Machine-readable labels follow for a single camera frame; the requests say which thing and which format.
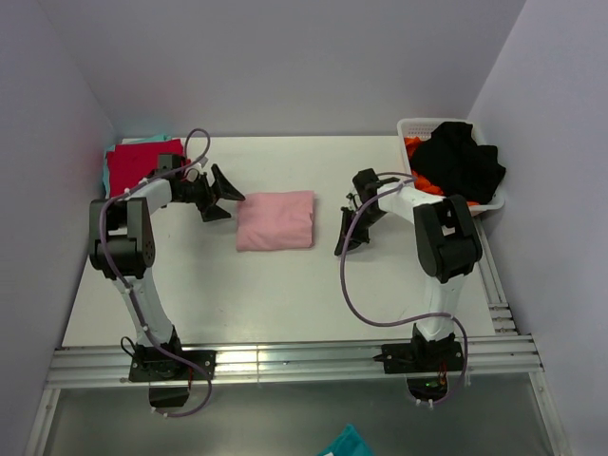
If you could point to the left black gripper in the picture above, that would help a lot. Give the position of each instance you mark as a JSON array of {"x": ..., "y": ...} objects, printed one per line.
[{"x": 220, "y": 189}]

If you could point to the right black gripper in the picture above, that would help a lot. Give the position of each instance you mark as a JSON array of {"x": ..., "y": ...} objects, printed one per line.
[{"x": 350, "y": 235}]

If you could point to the pink t-shirt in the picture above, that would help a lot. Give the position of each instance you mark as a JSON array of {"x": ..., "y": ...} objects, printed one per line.
[{"x": 268, "y": 222}]

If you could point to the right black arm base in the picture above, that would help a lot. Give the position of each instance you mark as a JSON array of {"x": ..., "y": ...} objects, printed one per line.
[{"x": 433, "y": 370}]

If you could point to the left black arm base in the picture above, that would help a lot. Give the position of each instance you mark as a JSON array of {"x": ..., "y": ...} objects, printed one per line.
[{"x": 148, "y": 365}]

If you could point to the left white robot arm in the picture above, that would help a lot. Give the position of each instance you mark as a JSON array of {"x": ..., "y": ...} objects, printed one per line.
[{"x": 122, "y": 245}]

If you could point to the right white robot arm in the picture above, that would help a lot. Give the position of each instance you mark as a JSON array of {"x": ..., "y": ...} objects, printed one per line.
[{"x": 447, "y": 246}]

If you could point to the orange t-shirt in basket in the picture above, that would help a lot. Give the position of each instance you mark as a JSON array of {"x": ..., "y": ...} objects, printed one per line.
[{"x": 421, "y": 182}]

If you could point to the red folded t-shirt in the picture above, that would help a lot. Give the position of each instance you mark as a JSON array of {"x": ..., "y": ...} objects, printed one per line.
[{"x": 130, "y": 163}]

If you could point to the teal folded t-shirt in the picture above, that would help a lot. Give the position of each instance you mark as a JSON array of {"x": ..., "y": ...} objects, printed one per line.
[{"x": 105, "y": 169}]

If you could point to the black t-shirt in basket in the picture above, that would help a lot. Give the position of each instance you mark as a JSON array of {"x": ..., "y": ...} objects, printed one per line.
[{"x": 453, "y": 163}]

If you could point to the teal cloth on floor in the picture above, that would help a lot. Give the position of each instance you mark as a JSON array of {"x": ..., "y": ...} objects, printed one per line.
[{"x": 348, "y": 443}]

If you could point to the right side aluminium rail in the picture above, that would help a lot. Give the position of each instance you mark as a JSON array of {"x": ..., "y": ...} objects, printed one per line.
[{"x": 501, "y": 315}]

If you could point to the aluminium mounting rail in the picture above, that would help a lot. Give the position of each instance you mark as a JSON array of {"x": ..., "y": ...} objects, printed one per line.
[{"x": 108, "y": 367}]

